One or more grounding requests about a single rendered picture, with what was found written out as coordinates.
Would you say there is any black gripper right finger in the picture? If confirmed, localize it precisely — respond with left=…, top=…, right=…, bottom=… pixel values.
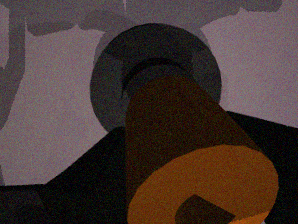
left=225, top=111, right=298, bottom=224

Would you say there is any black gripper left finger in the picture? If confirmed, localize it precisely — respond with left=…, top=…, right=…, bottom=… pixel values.
left=0, top=127, right=128, bottom=224

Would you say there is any orange knob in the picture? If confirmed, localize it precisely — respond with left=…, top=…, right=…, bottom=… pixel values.
left=125, top=75, right=279, bottom=224

